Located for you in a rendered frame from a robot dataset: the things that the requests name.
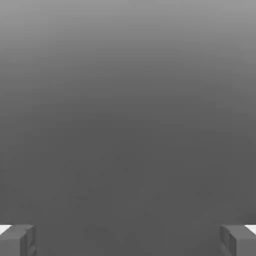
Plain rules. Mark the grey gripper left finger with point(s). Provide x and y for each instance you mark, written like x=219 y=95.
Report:
x=14 y=242

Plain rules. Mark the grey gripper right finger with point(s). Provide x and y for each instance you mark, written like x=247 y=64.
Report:
x=243 y=242

